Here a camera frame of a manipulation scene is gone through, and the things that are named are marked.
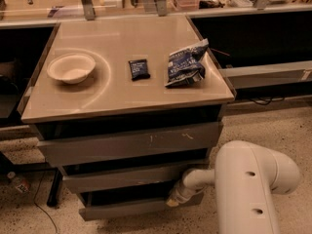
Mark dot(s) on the small dark snack packet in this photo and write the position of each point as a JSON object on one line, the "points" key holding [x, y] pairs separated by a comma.
{"points": [[139, 69]]}

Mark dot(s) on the grey middle drawer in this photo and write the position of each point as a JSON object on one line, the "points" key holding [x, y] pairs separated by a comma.
{"points": [[134, 176]]}

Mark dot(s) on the blue chip bag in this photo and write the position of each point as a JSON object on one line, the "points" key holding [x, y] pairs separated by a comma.
{"points": [[185, 67]]}

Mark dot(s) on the black table leg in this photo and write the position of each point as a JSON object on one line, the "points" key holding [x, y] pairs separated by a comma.
{"points": [[54, 191]]}

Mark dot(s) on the grey drawer cabinet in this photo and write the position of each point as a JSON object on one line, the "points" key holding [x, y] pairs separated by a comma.
{"points": [[109, 102]]}

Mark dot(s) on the grey drawer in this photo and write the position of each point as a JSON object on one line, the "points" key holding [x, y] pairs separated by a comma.
{"points": [[134, 176], [89, 149], [132, 200]]}

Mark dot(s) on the small bottle on floor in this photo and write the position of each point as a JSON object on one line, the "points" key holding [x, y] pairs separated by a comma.
{"points": [[19, 182]]}

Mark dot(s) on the white paper bowl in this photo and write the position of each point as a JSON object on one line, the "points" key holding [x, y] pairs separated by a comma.
{"points": [[71, 68]]}

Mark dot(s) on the grey bottom drawer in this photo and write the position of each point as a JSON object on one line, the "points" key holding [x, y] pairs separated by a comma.
{"points": [[132, 200]]}

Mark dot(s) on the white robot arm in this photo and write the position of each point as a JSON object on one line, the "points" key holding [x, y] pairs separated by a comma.
{"points": [[245, 176]]}

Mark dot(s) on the grey top drawer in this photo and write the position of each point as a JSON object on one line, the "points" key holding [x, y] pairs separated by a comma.
{"points": [[89, 149]]}

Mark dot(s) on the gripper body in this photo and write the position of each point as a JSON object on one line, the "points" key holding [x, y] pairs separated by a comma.
{"points": [[180, 191]]}

